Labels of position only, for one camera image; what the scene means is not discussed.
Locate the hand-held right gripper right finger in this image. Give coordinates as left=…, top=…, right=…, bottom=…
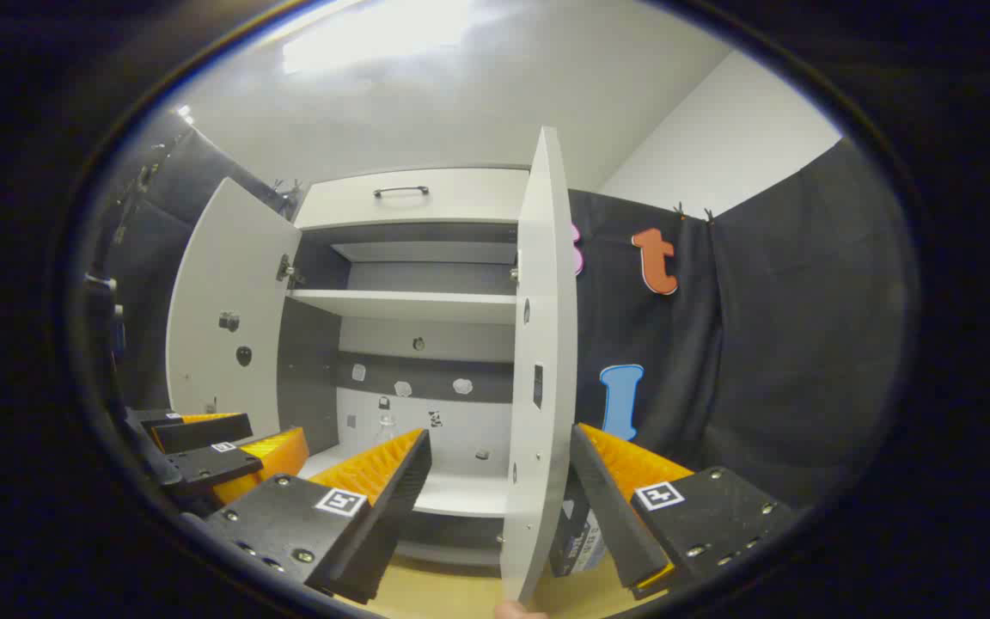
left=570, top=421, right=797, bottom=601

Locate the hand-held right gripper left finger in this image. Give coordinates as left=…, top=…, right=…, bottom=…
left=203, top=427, right=433, bottom=605

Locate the white cabinet door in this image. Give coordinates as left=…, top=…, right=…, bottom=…
left=166, top=177, right=303, bottom=422
left=499, top=126, right=579, bottom=607

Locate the white and grey cabinet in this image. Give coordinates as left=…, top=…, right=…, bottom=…
left=276, top=166, right=539, bottom=568

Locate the white cabinet drawer front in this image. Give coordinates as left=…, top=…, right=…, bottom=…
left=293, top=168, right=530, bottom=230

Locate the dark printed box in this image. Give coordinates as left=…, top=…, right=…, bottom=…
left=549, top=480, right=608, bottom=579

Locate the ceiling light panel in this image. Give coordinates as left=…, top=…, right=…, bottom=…
left=280, top=0, right=472, bottom=75

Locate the black stand with cables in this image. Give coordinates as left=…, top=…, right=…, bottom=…
left=82, top=142, right=161, bottom=362

